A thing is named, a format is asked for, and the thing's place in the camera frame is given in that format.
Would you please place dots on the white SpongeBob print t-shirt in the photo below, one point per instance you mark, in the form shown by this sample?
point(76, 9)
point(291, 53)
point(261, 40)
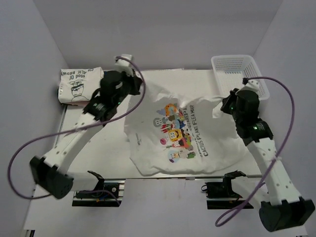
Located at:
point(172, 133)

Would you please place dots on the white plastic mesh basket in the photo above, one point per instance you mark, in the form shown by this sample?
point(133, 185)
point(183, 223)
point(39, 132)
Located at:
point(229, 70)

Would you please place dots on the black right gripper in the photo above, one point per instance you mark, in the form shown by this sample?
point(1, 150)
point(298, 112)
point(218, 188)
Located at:
point(232, 96)

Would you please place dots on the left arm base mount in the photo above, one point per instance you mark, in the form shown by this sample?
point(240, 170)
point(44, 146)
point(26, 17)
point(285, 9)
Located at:
point(110, 196)

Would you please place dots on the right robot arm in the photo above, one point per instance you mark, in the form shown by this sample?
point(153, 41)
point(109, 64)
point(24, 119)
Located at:
point(279, 203)

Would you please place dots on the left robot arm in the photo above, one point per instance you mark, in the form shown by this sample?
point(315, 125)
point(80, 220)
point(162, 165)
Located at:
point(51, 171)

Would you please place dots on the pink folded t-shirt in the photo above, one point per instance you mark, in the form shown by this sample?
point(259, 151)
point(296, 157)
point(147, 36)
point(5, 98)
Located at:
point(76, 103)

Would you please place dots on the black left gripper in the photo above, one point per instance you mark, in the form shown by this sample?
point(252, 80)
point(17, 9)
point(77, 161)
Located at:
point(135, 81)

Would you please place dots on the white Charlie Brown folded t-shirt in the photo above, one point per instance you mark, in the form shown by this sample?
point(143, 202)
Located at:
point(78, 85)

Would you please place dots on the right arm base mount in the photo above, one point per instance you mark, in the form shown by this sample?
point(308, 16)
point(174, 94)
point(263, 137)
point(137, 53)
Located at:
point(220, 197)

